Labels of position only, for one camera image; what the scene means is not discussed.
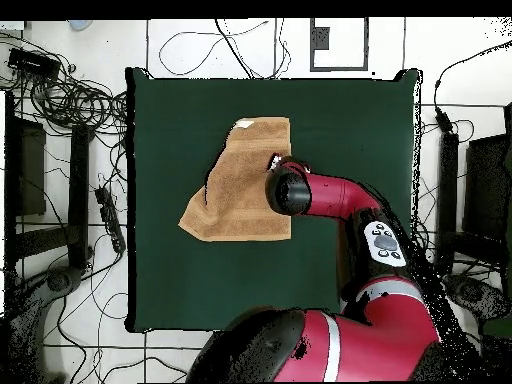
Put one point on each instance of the grey floor frame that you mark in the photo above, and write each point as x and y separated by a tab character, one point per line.
320	40

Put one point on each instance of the grey chair base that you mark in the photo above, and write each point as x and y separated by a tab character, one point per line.
470	292
58	280

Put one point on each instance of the dark green table cloth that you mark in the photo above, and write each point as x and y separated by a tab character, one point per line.
340	120

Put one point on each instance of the black rectangular box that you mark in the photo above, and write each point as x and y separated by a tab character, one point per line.
34	63

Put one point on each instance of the orange terry towel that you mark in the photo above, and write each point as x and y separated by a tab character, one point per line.
240	180

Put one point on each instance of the black metal stand frame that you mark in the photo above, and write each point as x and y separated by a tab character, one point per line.
78	192
486	188

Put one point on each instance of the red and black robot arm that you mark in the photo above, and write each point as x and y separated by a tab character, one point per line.
380	332

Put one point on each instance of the black power strip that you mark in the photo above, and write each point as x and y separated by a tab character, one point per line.
110	220

